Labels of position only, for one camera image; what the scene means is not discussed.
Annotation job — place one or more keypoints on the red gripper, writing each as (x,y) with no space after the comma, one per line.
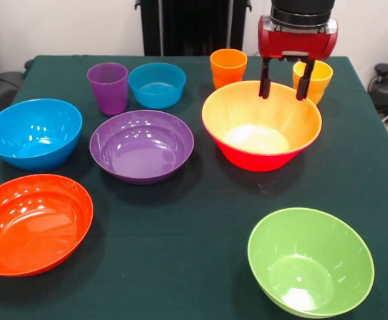
(297,45)

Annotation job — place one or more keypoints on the large orange bowl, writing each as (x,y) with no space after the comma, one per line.
(240,113)

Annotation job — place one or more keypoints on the pink bowl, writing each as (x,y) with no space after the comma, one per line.
(257,163)

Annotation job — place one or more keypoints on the purple bowl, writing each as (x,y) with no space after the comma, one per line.
(140,150)

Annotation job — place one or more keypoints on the green bowl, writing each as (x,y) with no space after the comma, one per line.
(310,266)

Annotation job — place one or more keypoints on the yellow cup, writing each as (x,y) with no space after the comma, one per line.
(320,83)

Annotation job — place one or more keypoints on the orange cup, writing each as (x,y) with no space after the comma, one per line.
(229,68)

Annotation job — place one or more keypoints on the small blue bowl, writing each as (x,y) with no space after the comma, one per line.
(155,90)

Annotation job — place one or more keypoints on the purple cup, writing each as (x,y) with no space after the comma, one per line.
(109,90)

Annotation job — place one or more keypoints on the dark green table cloth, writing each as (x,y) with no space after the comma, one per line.
(194,266)

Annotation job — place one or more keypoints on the large blue bowl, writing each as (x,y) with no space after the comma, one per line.
(30,133)

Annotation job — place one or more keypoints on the red bowl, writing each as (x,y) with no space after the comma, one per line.
(30,226)

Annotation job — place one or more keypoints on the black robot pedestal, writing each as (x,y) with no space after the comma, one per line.
(187,26)

